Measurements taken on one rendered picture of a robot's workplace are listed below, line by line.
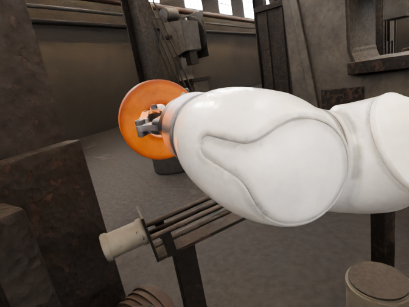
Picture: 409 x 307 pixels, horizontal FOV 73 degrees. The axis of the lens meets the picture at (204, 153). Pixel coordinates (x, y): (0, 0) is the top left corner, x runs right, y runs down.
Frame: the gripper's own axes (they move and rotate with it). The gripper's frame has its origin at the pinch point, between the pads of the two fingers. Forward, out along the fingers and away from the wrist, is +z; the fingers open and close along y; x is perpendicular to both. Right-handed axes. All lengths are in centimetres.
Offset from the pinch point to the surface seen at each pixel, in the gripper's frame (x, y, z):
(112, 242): -23.9, -14.7, -0.3
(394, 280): -39, 35, -24
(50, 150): -6.3, -23.1, 18.4
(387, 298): -39, 30, -26
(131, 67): 29, 125, 852
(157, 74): 2, 93, 396
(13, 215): -12.9, -29.2, 1.3
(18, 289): -26.0, -32.0, -1.5
